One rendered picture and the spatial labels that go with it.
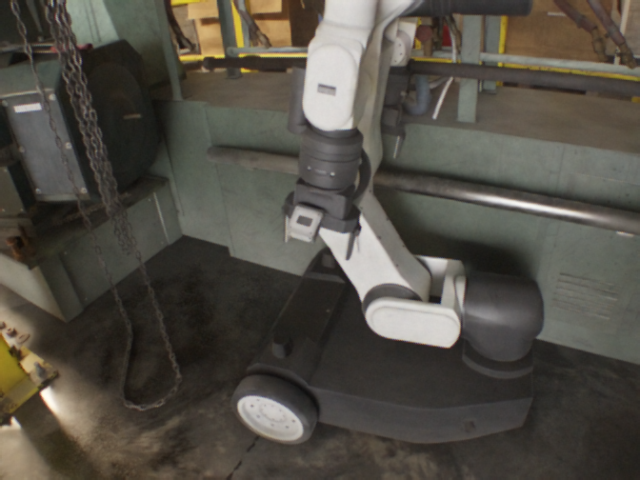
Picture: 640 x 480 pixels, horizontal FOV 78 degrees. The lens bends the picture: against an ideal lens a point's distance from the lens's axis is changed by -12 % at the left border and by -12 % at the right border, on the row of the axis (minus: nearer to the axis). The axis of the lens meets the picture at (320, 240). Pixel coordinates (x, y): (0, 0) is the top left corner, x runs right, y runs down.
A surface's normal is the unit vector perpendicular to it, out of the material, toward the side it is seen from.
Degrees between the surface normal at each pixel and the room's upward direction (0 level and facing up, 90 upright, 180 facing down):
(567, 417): 0
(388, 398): 0
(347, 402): 90
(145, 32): 72
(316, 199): 90
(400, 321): 90
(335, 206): 90
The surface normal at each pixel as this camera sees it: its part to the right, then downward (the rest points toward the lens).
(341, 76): -0.32, 0.53
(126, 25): 0.81, -0.07
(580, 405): -0.07, -0.84
